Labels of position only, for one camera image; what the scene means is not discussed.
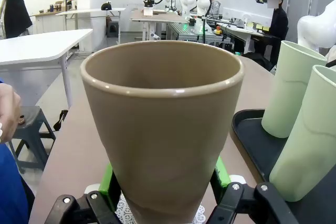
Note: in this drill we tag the black cap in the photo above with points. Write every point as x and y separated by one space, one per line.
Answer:
106 6

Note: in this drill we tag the grey metal stool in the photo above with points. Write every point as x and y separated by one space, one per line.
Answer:
31 119

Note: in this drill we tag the pale green tall cup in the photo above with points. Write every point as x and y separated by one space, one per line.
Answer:
286 90
309 142

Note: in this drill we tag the brown tall cup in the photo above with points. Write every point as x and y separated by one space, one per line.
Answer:
162 134

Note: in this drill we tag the black plastic tray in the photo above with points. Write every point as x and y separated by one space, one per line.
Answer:
262 150

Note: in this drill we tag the wooden top work table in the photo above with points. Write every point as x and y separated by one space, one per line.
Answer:
157 16

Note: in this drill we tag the person's right hand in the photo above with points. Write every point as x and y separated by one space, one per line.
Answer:
9 108

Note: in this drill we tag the large white table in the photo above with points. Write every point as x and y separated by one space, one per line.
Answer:
34 45

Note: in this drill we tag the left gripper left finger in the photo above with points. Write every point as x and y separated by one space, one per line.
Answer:
105 182

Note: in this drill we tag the person in blue shirt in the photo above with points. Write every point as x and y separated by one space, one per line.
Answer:
11 187

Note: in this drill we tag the seated person in grey sweater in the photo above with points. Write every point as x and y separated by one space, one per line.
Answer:
215 6

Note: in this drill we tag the white desk with thin legs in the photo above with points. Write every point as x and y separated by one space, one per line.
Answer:
92 11

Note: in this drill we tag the white lace paper coaster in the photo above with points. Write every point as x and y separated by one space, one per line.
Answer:
125 213

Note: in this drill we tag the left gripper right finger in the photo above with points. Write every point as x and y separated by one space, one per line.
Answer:
223 179

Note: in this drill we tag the seated person in black clothes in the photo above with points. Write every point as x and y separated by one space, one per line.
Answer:
279 22

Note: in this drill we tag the small black floor item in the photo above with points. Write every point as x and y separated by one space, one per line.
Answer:
61 119

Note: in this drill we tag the person in long black coat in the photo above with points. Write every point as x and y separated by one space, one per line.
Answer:
15 14

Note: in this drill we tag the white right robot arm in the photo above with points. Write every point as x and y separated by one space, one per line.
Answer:
315 30

